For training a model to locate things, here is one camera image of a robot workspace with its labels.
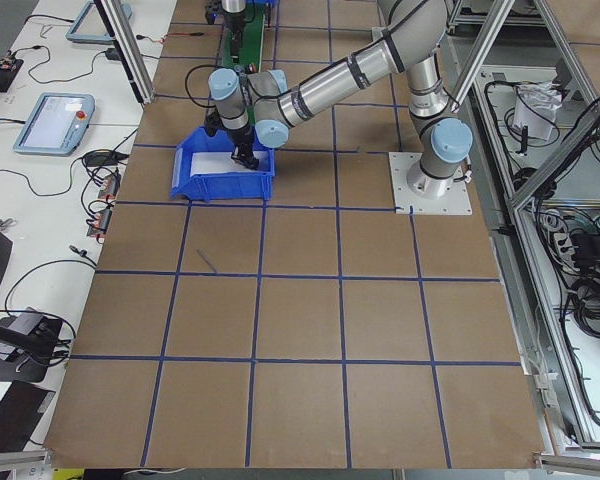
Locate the green conveyor belt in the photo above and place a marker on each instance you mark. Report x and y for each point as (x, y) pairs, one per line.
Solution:
(258, 14)

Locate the left blue plastic bin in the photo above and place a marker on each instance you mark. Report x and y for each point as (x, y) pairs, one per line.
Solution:
(209, 187)

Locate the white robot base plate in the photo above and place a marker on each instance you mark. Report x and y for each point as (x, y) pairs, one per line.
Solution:
(415, 193)

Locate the white foam bin liner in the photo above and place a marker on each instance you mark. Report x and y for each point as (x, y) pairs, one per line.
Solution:
(215, 163)

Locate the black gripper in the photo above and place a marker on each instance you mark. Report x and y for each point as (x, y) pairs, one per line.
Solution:
(241, 136)
(236, 29)

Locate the white crumpled bag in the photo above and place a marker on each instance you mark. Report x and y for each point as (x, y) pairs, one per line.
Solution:
(536, 109)

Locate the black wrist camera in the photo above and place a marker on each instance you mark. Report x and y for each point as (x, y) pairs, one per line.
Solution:
(212, 123)

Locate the aluminium frame post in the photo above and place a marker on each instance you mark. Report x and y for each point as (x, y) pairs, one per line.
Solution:
(118, 28)

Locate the near teach pendant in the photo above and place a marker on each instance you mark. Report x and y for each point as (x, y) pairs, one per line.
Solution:
(56, 124)

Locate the far teach pendant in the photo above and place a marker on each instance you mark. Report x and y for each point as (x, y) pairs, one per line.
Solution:
(88, 27)

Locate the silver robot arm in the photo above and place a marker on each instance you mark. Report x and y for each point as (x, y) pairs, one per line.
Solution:
(261, 108)
(233, 6)

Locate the black monitor stand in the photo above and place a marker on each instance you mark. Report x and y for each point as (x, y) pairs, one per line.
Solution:
(27, 344)

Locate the yellow push button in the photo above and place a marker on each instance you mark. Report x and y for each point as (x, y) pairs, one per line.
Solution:
(250, 163)

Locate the teach pendant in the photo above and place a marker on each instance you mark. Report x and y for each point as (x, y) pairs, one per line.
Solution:
(56, 124)
(88, 27)

